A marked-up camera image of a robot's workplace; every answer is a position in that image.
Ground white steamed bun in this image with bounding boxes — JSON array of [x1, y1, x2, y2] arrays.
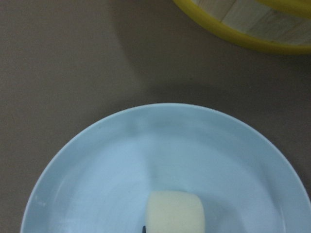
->
[[145, 191, 205, 233]]

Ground yellow bamboo steamer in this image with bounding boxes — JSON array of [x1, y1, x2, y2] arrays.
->
[[174, 0, 311, 55]]

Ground light blue plate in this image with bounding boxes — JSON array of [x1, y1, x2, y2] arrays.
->
[[21, 103, 311, 233]]

